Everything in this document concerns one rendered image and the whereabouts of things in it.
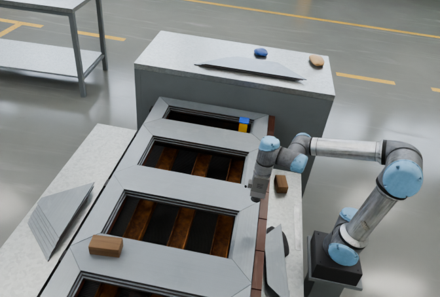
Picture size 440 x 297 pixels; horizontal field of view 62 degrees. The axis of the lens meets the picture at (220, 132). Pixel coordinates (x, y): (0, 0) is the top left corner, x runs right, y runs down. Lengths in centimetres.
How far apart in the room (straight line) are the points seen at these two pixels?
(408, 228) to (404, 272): 43
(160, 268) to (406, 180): 95
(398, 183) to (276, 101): 125
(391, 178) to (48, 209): 146
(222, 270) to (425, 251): 196
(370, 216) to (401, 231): 176
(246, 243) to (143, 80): 136
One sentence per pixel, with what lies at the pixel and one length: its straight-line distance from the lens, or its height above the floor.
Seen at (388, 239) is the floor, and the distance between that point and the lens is 312.
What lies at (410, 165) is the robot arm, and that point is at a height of 142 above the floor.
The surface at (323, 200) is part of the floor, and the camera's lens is 317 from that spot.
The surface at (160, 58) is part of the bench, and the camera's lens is 255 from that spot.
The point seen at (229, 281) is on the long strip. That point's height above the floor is 85.
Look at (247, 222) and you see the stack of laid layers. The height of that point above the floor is 85.
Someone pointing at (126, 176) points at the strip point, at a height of 85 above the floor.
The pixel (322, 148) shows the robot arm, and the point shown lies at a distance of 151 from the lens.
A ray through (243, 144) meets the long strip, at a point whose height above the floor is 85.
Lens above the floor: 215
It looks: 36 degrees down
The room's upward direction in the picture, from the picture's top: 7 degrees clockwise
